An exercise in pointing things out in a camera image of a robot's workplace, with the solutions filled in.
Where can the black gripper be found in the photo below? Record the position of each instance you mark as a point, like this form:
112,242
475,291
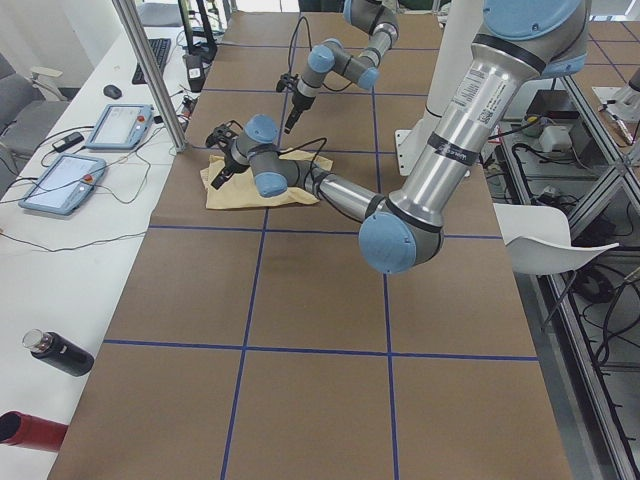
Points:
298,103
229,164

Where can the beige long sleeve shirt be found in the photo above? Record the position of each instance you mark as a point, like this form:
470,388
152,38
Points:
241,191

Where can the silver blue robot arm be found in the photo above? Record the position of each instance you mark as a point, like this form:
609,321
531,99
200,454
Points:
373,18
518,41

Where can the upper teach pendant tablet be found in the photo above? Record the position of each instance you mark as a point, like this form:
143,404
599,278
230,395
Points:
120,127

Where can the teach pendant tablet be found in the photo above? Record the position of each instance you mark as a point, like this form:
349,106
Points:
64,185
120,127

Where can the black computer mouse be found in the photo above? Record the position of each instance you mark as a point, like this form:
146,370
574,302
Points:
112,91

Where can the lower teach pendant tablet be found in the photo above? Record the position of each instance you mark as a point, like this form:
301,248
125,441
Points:
64,185

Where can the black water bottle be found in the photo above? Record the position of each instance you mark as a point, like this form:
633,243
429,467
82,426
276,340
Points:
55,350

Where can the red cylinder bottle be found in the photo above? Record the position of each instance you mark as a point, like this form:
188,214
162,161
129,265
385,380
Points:
27,431

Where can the aluminium frame post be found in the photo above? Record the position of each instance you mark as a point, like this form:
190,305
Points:
129,18

